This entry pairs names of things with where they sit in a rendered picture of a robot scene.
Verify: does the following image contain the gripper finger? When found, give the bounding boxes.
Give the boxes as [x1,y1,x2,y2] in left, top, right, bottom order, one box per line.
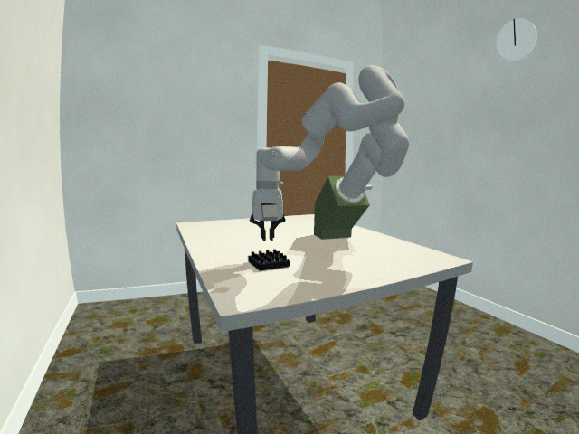
[270,215,286,241]
[250,213,266,241]

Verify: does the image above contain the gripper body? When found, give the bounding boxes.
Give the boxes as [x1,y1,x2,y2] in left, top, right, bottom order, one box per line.
[252,188,283,221]

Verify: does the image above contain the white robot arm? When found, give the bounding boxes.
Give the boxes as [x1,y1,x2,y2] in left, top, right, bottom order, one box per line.
[256,65,409,203]

